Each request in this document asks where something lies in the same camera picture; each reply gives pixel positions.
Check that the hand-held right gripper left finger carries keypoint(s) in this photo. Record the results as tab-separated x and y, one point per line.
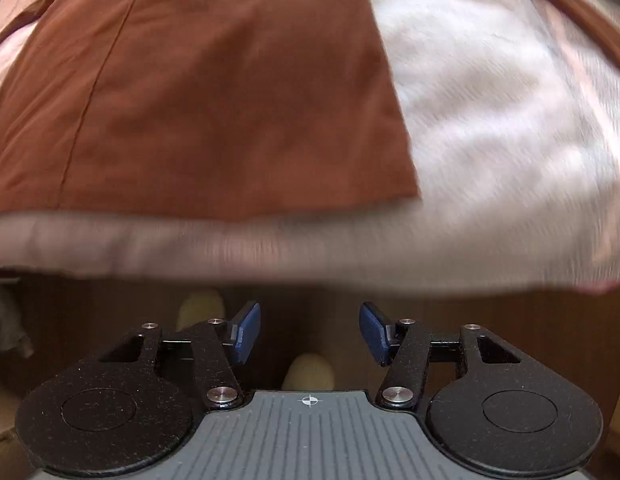
247	332

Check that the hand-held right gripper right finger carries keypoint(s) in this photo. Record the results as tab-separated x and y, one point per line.
374	332

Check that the brown cloth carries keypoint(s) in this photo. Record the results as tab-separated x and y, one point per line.
215	85

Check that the pale yellow slipper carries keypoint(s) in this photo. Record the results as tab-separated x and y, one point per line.
200	310
310	372

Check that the pink grey striped blanket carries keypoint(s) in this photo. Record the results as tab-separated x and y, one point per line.
490	135

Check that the brown wooden bed rail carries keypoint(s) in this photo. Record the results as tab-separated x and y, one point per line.
580	10

